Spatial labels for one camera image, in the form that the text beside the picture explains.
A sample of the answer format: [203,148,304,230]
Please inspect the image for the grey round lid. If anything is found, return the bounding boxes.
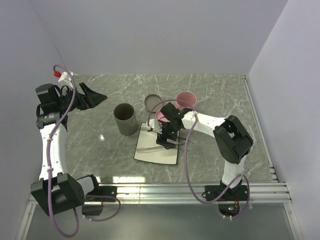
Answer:
[144,94,164,113]

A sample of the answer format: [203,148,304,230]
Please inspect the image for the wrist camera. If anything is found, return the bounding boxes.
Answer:
[146,118,162,134]
[53,71,72,85]

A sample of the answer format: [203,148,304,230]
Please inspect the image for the pink cylindrical container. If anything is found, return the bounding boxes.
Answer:
[175,91,198,110]

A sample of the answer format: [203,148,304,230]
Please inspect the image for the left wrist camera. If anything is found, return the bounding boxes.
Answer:
[53,71,72,85]

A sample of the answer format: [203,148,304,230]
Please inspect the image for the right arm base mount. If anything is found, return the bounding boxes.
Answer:
[201,185,249,202]

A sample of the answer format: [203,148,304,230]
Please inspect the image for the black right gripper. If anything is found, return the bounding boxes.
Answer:
[156,119,181,150]

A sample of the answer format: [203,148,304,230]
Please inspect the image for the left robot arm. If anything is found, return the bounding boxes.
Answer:
[30,82,107,215]

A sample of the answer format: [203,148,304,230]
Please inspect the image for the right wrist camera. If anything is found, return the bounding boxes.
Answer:
[146,118,162,134]

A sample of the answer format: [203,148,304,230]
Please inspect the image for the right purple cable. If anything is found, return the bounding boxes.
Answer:
[147,99,251,221]

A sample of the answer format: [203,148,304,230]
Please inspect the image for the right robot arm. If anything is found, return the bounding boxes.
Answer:
[156,102,254,200]

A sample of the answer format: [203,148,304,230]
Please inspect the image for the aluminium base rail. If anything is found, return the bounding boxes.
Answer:
[99,182,292,205]

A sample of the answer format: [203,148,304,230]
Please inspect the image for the white square plate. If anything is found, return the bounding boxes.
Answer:
[133,122,178,165]

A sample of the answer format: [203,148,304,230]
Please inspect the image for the grey cylindrical container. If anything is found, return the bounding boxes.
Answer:
[113,103,138,136]

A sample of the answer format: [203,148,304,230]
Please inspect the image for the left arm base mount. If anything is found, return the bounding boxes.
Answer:
[85,185,118,202]

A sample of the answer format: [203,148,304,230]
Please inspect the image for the steel tongs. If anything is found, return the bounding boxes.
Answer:
[136,125,186,152]

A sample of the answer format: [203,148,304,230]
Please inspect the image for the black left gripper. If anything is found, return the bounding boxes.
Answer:
[56,82,107,113]

